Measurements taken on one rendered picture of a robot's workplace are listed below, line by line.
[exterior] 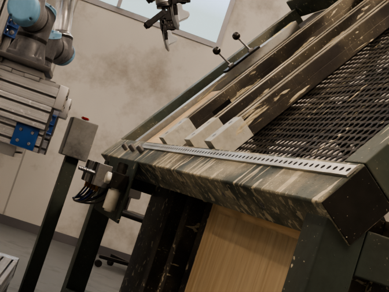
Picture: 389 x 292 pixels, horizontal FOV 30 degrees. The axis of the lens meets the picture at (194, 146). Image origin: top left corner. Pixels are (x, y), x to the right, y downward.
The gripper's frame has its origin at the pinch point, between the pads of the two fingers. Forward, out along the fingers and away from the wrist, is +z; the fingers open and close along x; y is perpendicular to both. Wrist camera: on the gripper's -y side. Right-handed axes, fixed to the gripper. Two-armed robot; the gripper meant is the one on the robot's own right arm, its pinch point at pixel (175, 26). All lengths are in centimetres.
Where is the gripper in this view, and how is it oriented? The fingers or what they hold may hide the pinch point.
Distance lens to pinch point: 266.4
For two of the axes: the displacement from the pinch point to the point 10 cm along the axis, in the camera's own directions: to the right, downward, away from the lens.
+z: 1.5, 9.9, 0.0
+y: 9.8, -1.5, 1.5
